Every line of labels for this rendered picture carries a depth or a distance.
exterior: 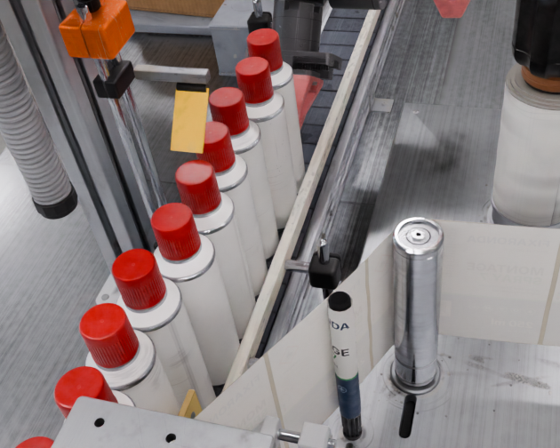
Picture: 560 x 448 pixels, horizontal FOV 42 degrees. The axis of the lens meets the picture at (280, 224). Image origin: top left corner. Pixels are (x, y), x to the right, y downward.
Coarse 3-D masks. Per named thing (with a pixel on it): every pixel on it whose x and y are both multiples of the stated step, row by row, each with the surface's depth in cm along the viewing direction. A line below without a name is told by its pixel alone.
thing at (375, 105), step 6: (372, 84) 104; (372, 90) 103; (372, 96) 103; (372, 102) 104; (378, 102) 105; (384, 102) 104; (390, 102) 104; (372, 108) 104; (378, 108) 104; (384, 108) 104; (390, 108) 103
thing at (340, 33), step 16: (336, 16) 114; (352, 16) 113; (336, 32) 111; (352, 32) 110; (320, 48) 108; (336, 48) 107; (352, 48) 107; (368, 48) 106; (336, 80) 102; (320, 96) 99; (352, 96) 99; (320, 112) 97; (304, 128) 95; (320, 128) 94; (304, 144) 93; (336, 144) 92; (304, 160) 90; (320, 192) 89; (304, 224) 82; (288, 272) 78; (272, 320) 73
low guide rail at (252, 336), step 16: (368, 16) 106; (368, 32) 103; (352, 64) 98; (352, 80) 96; (336, 96) 93; (336, 112) 91; (336, 128) 91; (320, 144) 87; (320, 160) 85; (320, 176) 85; (304, 192) 81; (304, 208) 80; (288, 224) 78; (288, 240) 76; (288, 256) 76; (272, 272) 73; (272, 288) 72; (256, 304) 71; (272, 304) 72; (256, 320) 69; (256, 336) 68; (240, 352) 67; (256, 352) 69; (240, 368) 66
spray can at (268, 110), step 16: (240, 64) 70; (256, 64) 70; (240, 80) 69; (256, 80) 69; (256, 96) 70; (272, 96) 72; (256, 112) 71; (272, 112) 71; (272, 128) 72; (272, 144) 73; (288, 144) 75; (272, 160) 75; (288, 160) 76; (272, 176) 76; (288, 176) 77; (272, 192) 78; (288, 192) 79; (288, 208) 80
